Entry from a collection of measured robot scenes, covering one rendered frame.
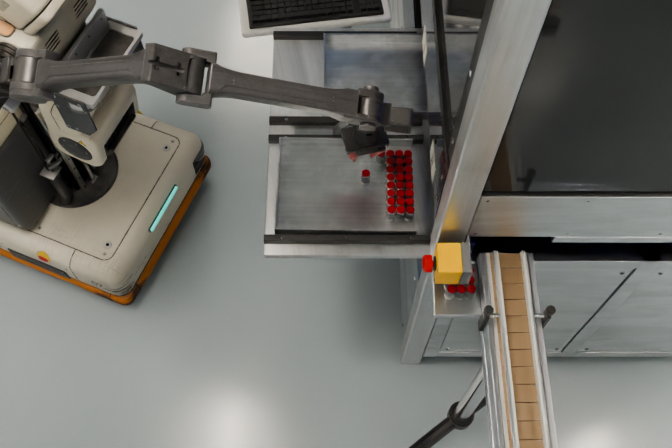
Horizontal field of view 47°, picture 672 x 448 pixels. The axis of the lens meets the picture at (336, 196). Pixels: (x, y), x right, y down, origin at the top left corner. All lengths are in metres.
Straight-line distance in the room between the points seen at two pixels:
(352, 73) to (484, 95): 0.89
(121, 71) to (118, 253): 1.14
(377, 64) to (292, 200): 0.48
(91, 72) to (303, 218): 0.62
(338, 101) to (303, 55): 0.59
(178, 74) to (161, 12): 1.99
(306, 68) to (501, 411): 1.03
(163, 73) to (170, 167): 1.23
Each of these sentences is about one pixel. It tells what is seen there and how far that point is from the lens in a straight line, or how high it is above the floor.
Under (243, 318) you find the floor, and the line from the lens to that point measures 2.76.
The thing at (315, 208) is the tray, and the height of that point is 0.88.
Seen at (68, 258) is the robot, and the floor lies 0.27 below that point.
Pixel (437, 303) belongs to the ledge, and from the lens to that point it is 1.84.
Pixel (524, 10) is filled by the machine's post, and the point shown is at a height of 1.76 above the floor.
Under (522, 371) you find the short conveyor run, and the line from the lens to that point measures 1.77.
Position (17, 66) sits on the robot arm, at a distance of 1.79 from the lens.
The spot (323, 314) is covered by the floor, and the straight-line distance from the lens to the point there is 2.75.
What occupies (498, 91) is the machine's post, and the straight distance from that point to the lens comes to 1.29.
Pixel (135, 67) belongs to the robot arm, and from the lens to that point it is 1.55.
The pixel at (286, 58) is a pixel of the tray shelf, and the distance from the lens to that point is 2.18.
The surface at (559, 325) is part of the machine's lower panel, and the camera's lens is 2.41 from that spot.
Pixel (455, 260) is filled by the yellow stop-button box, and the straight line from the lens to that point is 1.72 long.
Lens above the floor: 2.59
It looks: 62 degrees down
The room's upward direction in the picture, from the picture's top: 1 degrees clockwise
